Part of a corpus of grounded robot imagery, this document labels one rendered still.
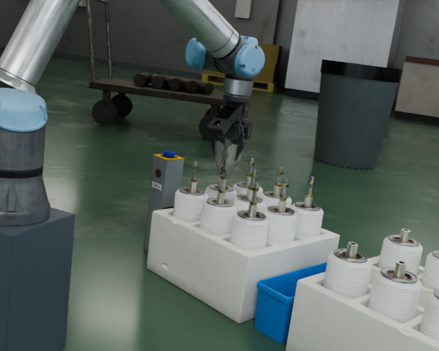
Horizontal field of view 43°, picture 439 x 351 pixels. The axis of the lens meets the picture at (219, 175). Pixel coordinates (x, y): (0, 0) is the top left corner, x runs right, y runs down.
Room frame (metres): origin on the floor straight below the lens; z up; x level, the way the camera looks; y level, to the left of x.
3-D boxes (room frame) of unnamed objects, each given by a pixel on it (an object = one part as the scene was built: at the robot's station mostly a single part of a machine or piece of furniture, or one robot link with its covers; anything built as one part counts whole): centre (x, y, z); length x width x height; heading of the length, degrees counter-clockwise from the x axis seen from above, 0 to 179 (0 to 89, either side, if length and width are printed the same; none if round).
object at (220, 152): (1.50, 0.00, 0.38); 0.06 x 0.03 x 0.09; 156
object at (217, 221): (1.48, -0.01, 0.16); 0.10 x 0.10 x 0.18
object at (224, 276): (1.56, -0.10, 0.09); 0.39 x 0.39 x 0.18; 45
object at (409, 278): (1.10, -0.39, 0.25); 0.08 x 0.08 x 0.01
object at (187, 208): (1.56, 0.07, 0.16); 0.10 x 0.10 x 0.18
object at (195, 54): (1.42, 0.05, 0.64); 0.11 x 0.11 x 0.08; 36
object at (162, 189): (1.71, 0.16, 0.16); 0.07 x 0.07 x 0.31; 45
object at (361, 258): (1.18, -0.31, 0.25); 0.08 x 0.08 x 0.01
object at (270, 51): (11.10, -0.18, 0.43); 1.53 x 1.16 x 0.86; 69
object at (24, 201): (1.03, 0.39, 0.35); 0.15 x 0.15 x 0.10
